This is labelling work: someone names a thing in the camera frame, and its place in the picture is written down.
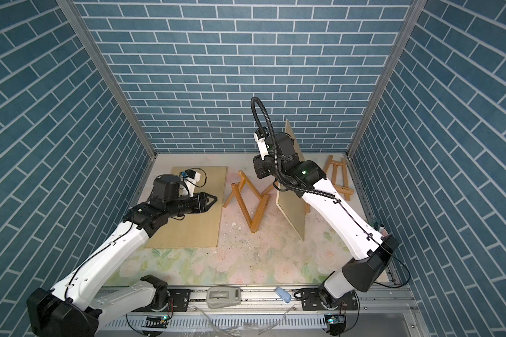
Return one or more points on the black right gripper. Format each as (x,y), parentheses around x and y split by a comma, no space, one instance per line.
(259,166)

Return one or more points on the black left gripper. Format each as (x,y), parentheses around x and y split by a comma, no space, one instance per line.
(199,201)

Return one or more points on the plywood board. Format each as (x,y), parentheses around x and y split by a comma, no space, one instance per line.
(196,230)
(291,206)

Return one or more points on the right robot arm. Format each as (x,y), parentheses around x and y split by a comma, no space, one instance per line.
(371,251)

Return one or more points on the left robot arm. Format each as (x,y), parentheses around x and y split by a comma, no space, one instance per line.
(71,307)

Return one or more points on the pens in pink cup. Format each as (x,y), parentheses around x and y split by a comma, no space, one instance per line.
(380,228)

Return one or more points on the clear plastic sheet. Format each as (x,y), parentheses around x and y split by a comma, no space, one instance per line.
(244,324)

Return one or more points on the right green circuit board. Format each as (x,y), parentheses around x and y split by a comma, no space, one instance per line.
(335,324)

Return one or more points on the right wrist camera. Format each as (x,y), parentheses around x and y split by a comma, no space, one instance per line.
(264,144)

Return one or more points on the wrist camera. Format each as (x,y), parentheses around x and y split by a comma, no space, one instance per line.
(264,144)
(194,177)

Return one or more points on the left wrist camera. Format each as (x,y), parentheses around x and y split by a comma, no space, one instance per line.
(194,177)

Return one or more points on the grey remote on rail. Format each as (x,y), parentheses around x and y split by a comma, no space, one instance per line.
(223,297)

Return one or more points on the blue white object on rail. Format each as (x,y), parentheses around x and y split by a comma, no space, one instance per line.
(285,296)

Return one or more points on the aluminium front rail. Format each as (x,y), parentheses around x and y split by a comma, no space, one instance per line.
(379,312)

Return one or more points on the left aluminium corner post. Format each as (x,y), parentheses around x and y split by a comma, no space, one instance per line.
(74,18)

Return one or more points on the aluminium corner post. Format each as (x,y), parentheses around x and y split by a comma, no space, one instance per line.
(74,18)
(401,41)

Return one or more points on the right aluminium corner post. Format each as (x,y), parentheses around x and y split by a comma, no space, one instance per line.
(401,41)

